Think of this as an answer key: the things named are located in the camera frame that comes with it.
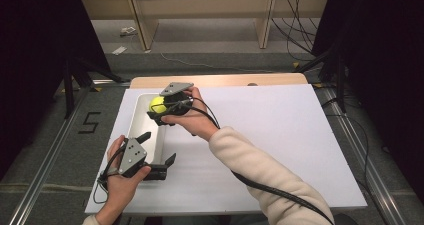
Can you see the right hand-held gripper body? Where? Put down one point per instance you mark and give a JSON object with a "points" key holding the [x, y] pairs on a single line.
{"points": [[175, 88]]}

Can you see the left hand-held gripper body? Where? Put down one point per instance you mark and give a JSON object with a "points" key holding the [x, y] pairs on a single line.
{"points": [[132, 154]]}

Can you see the white plastic bin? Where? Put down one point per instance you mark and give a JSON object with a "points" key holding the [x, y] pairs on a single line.
{"points": [[146, 141]]}

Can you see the yellow tennis ball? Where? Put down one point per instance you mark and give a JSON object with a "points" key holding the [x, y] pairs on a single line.
{"points": [[157, 105]]}

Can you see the person's left hand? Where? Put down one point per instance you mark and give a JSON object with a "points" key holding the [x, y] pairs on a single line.
{"points": [[121, 186]]}

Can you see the person's right hand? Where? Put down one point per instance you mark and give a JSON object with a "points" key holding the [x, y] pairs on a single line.
{"points": [[193, 120]]}

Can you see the white paper slip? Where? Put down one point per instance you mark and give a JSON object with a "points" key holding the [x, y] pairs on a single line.
{"points": [[119, 50]]}

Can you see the small packet on floor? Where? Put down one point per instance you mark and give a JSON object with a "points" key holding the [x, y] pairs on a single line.
{"points": [[128, 31]]}

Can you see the wooden desk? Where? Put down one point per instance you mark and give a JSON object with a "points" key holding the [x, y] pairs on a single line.
{"points": [[200, 5]]}

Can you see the black metal stand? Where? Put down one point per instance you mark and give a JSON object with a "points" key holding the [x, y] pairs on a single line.
{"points": [[340, 85], [69, 91]]}

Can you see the white board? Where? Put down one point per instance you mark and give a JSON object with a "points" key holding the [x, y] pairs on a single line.
{"points": [[283, 135]]}

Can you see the dark curtain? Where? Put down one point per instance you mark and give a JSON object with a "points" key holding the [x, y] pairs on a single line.
{"points": [[33, 68], [386, 68]]}

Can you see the aluminium rail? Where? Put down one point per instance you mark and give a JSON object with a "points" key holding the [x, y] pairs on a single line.
{"points": [[366, 171], [46, 161]]}

